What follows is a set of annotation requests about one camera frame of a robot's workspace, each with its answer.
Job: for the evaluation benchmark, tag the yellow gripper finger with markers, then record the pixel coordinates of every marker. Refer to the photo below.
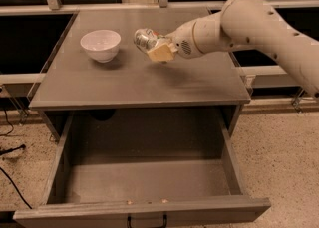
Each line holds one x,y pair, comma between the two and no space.
162,53

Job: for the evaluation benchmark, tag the open grey top drawer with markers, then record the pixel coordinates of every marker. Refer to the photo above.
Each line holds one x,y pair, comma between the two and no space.
178,162

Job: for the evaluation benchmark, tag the white ceramic bowl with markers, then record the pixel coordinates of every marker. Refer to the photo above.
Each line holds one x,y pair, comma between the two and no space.
101,45

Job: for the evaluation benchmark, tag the grey cabinet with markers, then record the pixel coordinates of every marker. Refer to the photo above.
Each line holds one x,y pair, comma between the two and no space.
131,80

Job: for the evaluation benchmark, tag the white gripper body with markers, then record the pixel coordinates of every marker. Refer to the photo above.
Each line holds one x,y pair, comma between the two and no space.
181,40

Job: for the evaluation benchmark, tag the silver 7up can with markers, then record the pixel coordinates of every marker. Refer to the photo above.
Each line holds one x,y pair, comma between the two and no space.
146,39

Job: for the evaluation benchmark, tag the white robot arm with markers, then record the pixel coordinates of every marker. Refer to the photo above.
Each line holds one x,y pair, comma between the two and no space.
246,25

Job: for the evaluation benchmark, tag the black drawer handle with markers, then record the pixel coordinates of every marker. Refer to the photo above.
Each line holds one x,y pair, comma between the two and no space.
149,221

